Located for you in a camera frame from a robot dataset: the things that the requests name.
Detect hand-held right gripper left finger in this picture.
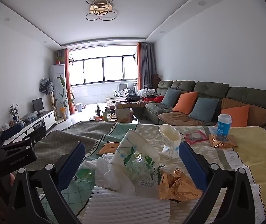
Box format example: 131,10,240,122
7,141,87,224

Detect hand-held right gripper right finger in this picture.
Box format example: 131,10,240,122
178,141,264,224

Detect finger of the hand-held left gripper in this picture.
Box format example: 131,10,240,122
0,123,23,145
0,126,47,151

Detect white tissue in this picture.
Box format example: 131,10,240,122
86,153,137,197

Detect clear green-printed plastic wrapper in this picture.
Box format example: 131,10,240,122
73,153,165,188

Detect white foam net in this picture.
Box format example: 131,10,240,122
90,186,172,224

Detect vase with branches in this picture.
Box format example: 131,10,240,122
9,103,19,122

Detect clear plastic bag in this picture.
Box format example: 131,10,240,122
23,111,38,121

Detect gold snack wrapper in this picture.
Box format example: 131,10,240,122
97,141,120,155
157,168,203,202
208,134,238,148

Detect small square packet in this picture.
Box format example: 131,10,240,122
184,131,208,144

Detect white and black TV cabinet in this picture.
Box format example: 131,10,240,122
0,110,56,145

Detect black monitor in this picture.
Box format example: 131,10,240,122
32,97,44,115

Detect patchwork printed tablecloth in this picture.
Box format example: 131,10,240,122
23,121,266,224

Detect tall plant in yellow pot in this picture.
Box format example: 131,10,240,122
55,76,75,121

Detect brown sofa pad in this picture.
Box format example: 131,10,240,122
157,97,266,127

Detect blue paper cup white lid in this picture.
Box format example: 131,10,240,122
217,113,233,136

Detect covered standing fan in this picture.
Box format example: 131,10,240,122
39,78,55,119

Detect blue cushion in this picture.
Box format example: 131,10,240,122
162,87,182,108
189,97,220,123

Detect orange cushion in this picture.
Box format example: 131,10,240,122
220,105,250,127
172,91,199,115

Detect glass-top coffee table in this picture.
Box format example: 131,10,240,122
90,112,145,125

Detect white standing air conditioner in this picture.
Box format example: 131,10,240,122
49,64,66,119

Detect beige paper bag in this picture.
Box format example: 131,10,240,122
115,107,134,124

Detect orange and grey curtain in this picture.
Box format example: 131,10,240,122
136,41,157,91
58,49,76,115

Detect green sofa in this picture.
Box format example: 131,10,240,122
144,80,266,143

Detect pile of clothes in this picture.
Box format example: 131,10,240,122
126,89,165,103

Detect dark brown cabinet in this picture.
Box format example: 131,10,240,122
151,74,161,89

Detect white office chair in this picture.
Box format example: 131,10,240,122
113,83,129,98

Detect large window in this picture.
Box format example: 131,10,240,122
69,55,138,85

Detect white washing machine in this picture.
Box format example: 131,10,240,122
127,84,138,95

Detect ring-shaped ceiling lamp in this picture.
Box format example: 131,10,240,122
84,0,119,21

